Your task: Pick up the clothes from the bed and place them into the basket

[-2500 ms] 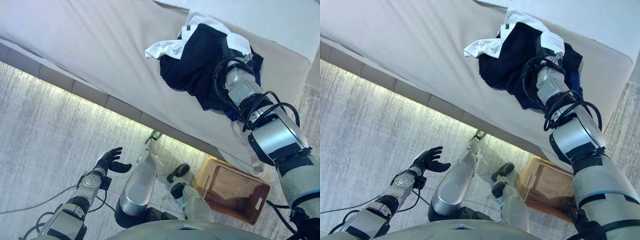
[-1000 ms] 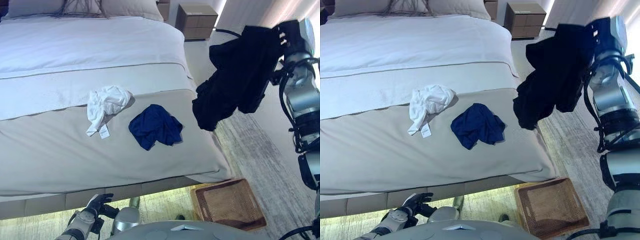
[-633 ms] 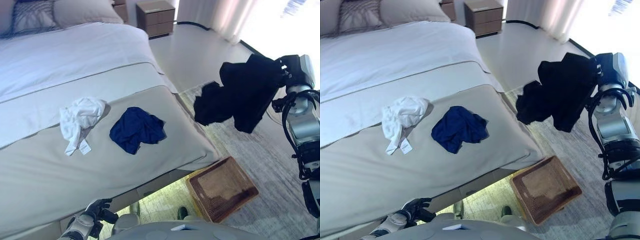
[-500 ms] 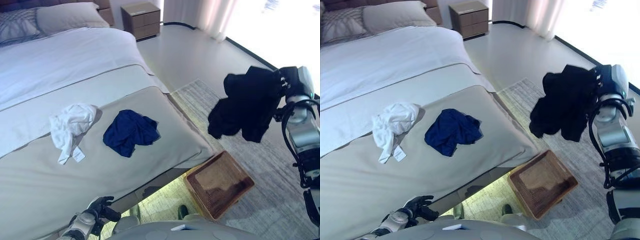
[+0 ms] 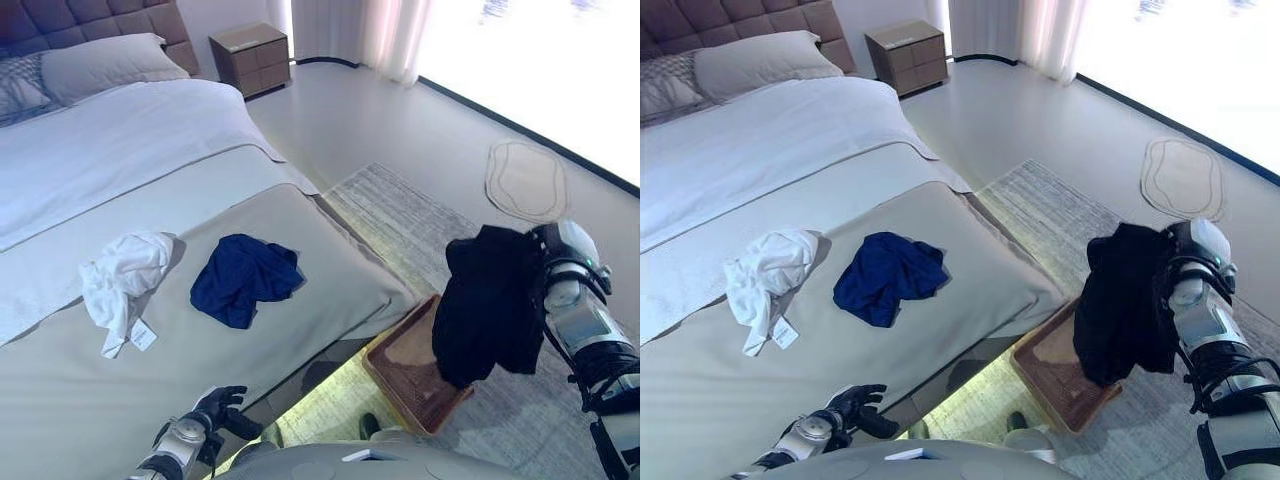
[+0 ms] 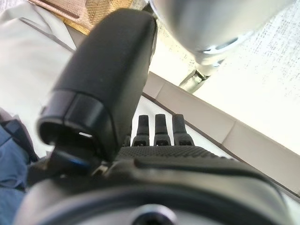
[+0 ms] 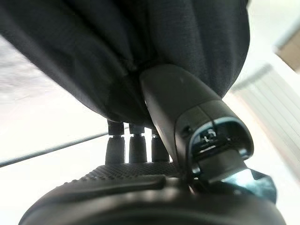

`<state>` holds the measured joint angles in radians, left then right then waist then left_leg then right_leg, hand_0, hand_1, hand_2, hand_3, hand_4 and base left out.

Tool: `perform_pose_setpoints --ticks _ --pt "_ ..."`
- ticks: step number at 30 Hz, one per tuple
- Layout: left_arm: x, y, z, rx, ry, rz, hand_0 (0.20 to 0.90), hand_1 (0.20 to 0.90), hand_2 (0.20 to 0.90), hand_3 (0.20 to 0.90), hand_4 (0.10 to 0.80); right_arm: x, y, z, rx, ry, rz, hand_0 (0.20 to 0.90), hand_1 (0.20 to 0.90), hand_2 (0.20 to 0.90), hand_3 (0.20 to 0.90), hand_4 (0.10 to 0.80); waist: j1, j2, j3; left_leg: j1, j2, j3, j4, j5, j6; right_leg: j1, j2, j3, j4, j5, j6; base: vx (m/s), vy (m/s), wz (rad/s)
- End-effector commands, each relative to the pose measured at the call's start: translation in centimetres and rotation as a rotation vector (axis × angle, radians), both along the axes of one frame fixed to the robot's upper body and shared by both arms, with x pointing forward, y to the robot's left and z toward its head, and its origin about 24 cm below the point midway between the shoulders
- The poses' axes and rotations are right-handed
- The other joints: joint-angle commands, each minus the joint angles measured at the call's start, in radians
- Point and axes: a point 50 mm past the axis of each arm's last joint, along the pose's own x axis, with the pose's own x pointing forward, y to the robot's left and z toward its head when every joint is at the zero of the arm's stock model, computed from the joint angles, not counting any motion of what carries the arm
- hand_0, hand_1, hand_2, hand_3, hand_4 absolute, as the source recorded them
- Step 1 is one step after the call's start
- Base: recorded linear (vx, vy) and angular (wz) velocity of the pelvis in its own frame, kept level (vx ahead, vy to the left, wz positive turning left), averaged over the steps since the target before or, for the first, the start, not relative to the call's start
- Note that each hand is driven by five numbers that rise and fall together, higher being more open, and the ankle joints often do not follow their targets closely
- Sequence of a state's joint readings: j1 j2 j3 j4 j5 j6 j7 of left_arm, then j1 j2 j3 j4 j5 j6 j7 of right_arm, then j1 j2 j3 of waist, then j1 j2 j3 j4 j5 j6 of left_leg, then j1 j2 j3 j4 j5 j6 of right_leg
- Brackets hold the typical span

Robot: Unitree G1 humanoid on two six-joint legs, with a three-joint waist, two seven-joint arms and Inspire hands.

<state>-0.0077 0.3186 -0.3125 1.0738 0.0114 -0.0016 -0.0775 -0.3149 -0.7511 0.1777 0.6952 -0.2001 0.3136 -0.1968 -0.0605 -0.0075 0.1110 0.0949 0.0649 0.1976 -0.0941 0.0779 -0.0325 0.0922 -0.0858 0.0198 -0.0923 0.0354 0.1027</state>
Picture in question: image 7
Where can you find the brown wooden nightstand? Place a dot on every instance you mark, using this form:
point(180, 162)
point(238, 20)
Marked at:
point(291, 52)

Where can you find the large grey streaked rug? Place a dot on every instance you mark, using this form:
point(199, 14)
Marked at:
point(16, 70)

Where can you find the dark navy garment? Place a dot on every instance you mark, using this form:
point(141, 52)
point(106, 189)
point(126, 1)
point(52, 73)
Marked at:
point(117, 35)

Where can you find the black baseboard strip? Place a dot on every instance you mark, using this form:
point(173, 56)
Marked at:
point(47, 151)

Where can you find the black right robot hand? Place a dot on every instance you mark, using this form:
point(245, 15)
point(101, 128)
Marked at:
point(178, 98)

